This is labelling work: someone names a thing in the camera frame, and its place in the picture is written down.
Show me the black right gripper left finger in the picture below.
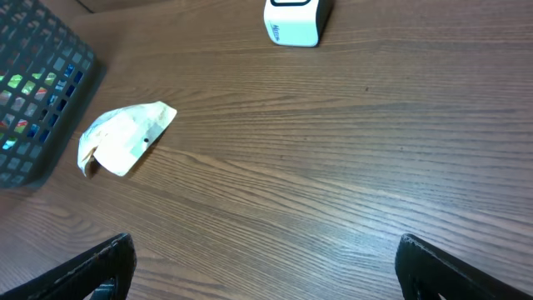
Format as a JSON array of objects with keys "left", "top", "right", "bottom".
[{"left": 1, "top": 233, "right": 137, "bottom": 300}]

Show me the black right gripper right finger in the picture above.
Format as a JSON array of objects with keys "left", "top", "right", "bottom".
[{"left": 395, "top": 233, "right": 532, "bottom": 300}]

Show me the beige paper snack bag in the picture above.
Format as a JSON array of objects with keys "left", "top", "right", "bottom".
[{"left": 77, "top": 101, "right": 177, "bottom": 177}]

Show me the white barcode scanner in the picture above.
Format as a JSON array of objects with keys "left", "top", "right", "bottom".
[{"left": 263, "top": 0, "right": 335, "bottom": 48}]

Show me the grey plastic mesh basket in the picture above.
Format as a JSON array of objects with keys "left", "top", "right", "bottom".
[{"left": 1, "top": 0, "right": 105, "bottom": 188}]

